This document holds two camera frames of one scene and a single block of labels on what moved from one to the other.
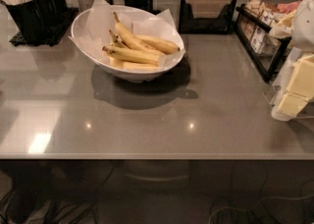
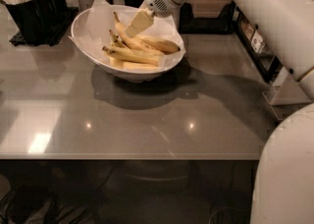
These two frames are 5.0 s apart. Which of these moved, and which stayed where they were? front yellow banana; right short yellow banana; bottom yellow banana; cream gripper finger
Moved: cream gripper finger
Stayed: right short yellow banana; bottom yellow banana; front yellow banana
